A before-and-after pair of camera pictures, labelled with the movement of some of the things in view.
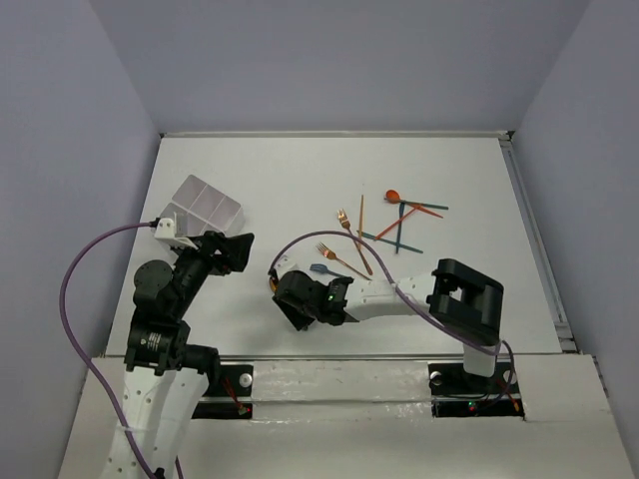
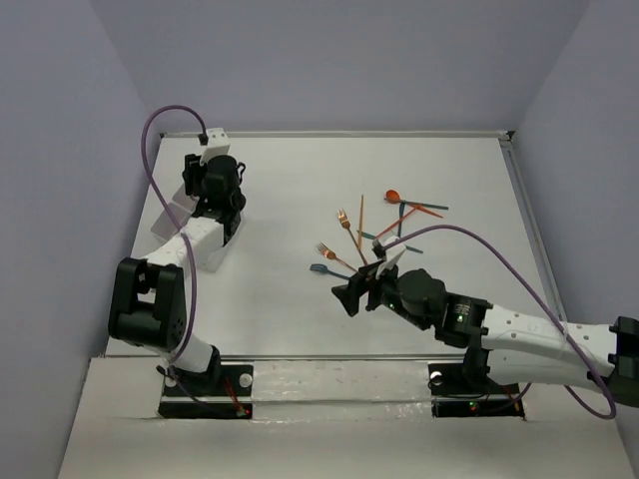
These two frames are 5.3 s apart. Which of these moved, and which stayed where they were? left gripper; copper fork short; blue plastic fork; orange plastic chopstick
Moved: left gripper
Stayed: orange plastic chopstick; blue plastic fork; copper fork short
